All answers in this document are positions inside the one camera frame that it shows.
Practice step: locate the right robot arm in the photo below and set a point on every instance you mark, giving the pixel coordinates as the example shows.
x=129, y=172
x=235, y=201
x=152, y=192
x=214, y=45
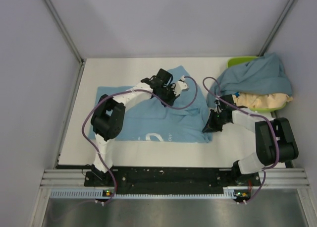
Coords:
x=274, y=139

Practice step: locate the aluminium frame rail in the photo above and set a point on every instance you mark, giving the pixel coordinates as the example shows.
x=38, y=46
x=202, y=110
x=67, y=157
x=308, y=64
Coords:
x=276, y=178

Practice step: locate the green plastic basket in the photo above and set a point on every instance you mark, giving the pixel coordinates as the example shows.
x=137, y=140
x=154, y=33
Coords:
x=239, y=60

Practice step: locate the grey-blue t-shirt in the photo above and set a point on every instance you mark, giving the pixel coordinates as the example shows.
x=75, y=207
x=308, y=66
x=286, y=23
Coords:
x=261, y=76

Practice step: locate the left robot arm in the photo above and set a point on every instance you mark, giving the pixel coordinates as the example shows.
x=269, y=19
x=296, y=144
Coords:
x=107, y=119

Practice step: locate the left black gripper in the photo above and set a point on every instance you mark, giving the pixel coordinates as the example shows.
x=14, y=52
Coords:
x=171, y=101

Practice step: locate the cream yellow t-shirt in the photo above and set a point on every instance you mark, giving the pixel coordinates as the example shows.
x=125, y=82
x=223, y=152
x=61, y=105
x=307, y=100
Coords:
x=262, y=101

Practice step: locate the light blue printed t-shirt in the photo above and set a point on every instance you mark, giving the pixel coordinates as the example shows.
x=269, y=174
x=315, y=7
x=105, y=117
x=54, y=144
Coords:
x=151, y=121

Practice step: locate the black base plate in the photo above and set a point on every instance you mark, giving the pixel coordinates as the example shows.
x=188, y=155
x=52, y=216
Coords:
x=168, y=180

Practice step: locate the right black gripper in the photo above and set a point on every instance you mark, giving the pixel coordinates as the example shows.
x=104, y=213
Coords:
x=211, y=127

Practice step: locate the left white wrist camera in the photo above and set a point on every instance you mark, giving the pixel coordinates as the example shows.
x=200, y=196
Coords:
x=180, y=86

